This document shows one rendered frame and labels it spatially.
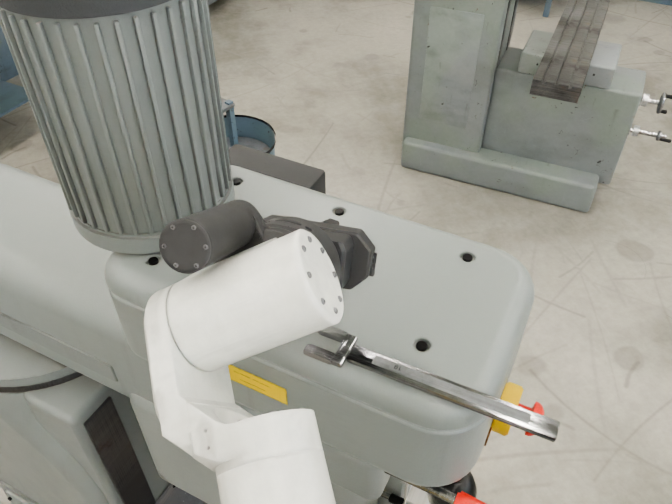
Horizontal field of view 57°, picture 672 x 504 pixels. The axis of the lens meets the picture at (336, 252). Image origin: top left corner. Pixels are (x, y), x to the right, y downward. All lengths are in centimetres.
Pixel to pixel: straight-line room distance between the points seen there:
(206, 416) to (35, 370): 77
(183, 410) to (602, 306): 319
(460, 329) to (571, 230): 326
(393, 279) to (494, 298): 11
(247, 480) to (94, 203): 44
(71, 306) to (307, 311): 60
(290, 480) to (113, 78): 41
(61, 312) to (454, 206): 315
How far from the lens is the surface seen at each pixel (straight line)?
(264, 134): 346
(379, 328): 65
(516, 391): 75
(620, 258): 381
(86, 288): 93
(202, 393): 42
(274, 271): 38
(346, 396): 64
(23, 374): 114
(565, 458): 288
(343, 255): 54
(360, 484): 80
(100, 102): 64
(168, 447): 105
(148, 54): 63
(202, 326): 40
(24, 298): 101
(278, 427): 37
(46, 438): 122
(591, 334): 334
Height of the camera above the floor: 238
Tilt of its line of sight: 43 degrees down
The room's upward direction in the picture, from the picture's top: straight up
